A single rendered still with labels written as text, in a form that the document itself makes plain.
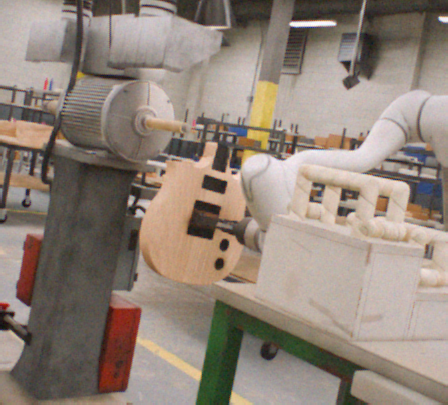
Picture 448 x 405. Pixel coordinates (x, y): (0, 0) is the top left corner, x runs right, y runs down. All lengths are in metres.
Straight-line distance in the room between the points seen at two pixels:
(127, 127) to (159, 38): 0.36
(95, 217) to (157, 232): 0.50
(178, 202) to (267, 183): 0.38
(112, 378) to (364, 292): 1.43
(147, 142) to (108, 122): 0.15
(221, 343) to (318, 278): 0.30
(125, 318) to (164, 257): 0.60
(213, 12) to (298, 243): 0.93
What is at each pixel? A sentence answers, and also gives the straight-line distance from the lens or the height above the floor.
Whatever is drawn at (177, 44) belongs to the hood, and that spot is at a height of 1.46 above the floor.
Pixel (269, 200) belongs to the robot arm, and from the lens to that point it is 1.51.
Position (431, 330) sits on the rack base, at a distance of 1.35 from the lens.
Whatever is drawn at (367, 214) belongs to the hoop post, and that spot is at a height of 1.14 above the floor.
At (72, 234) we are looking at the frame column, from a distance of 2.22.
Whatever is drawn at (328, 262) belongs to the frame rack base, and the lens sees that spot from 1.22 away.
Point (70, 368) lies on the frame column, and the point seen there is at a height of 0.40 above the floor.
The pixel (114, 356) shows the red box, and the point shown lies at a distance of 2.41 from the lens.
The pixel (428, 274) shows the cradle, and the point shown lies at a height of 1.05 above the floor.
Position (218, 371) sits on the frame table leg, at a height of 0.76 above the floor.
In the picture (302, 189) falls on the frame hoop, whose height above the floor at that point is 1.16.
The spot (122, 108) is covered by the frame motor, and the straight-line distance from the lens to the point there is 2.07.
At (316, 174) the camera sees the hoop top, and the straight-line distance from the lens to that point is 1.28.
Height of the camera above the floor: 1.20
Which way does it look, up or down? 3 degrees down
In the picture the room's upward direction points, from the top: 11 degrees clockwise
